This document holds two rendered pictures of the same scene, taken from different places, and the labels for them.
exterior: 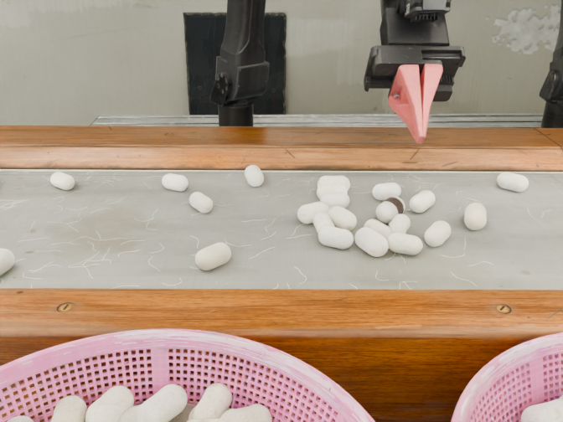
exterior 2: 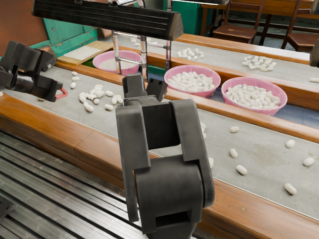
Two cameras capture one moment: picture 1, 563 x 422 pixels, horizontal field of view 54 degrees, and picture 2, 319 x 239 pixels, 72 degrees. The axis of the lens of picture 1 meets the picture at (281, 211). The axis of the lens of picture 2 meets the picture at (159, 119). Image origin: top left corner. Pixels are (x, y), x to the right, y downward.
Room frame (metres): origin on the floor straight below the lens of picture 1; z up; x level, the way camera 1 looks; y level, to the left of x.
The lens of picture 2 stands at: (1.06, 0.11, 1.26)
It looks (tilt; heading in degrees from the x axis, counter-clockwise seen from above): 39 degrees down; 209
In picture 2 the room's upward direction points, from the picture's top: straight up
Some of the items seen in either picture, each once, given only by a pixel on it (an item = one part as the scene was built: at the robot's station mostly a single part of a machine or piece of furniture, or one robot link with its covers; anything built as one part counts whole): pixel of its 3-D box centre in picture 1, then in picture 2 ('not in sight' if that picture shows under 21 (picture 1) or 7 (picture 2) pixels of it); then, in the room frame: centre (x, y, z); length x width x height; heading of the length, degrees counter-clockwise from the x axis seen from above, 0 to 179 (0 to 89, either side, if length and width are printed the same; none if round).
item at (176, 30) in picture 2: not in sight; (97, 13); (0.44, -0.48, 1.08); 0.62 x 0.08 x 0.07; 91
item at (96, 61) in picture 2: not in sight; (118, 67); (0.16, -0.65, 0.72); 0.27 x 0.27 x 0.10
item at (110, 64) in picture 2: not in sight; (118, 68); (0.16, -0.65, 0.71); 0.22 x 0.22 x 0.06
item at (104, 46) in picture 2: not in sight; (87, 51); (0.16, -0.87, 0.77); 0.33 x 0.15 x 0.01; 1
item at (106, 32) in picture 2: not in sight; (114, 25); (-0.18, -0.92, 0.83); 0.30 x 0.06 x 0.07; 1
